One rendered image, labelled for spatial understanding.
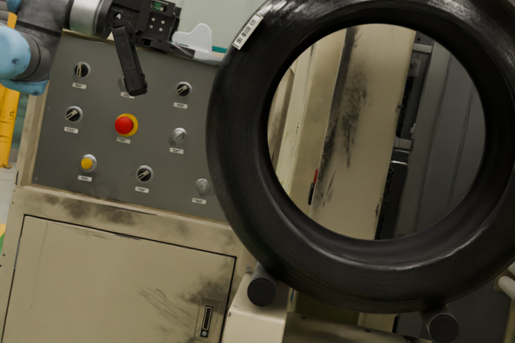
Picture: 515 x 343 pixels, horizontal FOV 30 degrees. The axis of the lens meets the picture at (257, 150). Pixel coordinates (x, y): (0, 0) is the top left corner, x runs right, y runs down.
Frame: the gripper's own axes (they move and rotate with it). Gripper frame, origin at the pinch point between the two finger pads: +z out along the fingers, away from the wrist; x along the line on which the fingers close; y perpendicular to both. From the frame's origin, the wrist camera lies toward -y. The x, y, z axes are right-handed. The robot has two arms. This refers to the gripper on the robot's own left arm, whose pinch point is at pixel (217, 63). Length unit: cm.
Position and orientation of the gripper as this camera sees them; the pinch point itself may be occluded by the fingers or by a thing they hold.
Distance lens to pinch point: 155.9
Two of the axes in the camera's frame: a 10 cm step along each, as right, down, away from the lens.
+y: 2.9, -9.6, -0.6
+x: 0.6, -0.4, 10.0
